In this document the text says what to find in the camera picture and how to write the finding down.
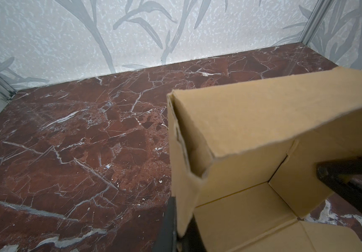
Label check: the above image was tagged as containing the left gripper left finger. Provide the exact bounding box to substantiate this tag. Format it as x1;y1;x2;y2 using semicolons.
153;197;177;252

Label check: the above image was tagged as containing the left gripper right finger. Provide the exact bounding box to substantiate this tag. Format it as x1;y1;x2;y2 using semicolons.
181;216;206;252

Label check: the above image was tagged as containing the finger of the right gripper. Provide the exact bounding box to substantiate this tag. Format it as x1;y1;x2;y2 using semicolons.
316;158;362;213

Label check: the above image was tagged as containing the brown cardboard box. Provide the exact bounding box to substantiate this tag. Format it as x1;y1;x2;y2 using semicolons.
167;67;362;252

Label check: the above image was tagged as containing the aluminium frame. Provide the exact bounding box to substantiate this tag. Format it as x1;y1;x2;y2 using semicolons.
0;1;320;98

